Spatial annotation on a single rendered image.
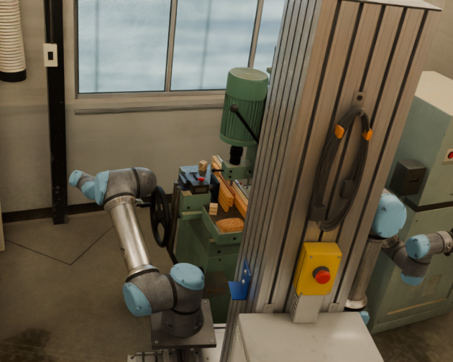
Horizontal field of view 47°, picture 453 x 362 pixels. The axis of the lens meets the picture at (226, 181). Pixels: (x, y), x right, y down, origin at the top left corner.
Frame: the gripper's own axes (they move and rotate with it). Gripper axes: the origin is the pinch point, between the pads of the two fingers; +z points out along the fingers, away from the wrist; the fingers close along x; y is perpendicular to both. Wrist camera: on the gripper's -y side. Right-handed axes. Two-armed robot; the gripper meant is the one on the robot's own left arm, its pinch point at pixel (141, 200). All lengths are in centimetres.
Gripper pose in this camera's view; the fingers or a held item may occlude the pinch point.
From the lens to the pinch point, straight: 249.9
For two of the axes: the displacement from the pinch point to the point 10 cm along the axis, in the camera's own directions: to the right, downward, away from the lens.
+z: 7.4, 3.6, 5.7
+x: 3.5, 5.1, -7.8
